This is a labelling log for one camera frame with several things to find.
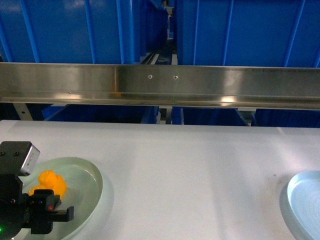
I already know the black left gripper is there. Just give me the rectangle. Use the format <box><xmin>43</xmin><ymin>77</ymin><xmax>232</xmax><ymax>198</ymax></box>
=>
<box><xmin>0</xmin><ymin>174</ymin><xmax>75</xmax><ymax>240</ymax></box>

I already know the yellow toy building block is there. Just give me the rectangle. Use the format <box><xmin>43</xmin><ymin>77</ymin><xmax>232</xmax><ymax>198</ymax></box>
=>
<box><xmin>28</xmin><ymin>170</ymin><xmax>67</xmax><ymax>200</ymax></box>

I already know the pale green oval plate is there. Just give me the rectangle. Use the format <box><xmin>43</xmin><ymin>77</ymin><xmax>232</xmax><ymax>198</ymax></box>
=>
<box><xmin>13</xmin><ymin>157</ymin><xmax>103</xmax><ymax>240</ymax></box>

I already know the large blue bin upper left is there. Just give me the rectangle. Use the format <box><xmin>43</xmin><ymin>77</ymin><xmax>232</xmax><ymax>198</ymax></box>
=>
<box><xmin>0</xmin><ymin>0</ymin><xmax>168</xmax><ymax>64</ymax></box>

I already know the large blue bin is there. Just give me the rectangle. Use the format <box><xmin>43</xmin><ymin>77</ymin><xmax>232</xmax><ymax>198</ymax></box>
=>
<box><xmin>175</xmin><ymin>0</ymin><xmax>320</xmax><ymax>68</ymax></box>
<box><xmin>0</xmin><ymin>0</ymin><xmax>168</xmax><ymax>64</ymax></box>

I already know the light blue plate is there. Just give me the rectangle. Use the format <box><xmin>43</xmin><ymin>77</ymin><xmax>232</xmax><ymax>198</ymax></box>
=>
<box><xmin>286</xmin><ymin>170</ymin><xmax>320</xmax><ymax>240</ymax></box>

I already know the large blue bin upper right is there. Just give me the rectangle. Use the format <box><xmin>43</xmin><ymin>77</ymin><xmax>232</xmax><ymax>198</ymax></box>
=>
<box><xmin>175</xmin><ymin>0</ymin><xmax>320</xmax><ymax>68</ymax></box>

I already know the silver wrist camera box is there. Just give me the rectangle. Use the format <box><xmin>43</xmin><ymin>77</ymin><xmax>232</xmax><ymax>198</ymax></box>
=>
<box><xmin>0</xmin><ymin>141</ymin><xmax>41</xmax><ymax>177</ymax></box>

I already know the stainless steel shelf rail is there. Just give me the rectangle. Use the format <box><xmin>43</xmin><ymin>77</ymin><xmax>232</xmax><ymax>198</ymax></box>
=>
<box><xmin>0</xmin><ymin>62</ymin><xmax>320</xmax><ymax>110</ymax></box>

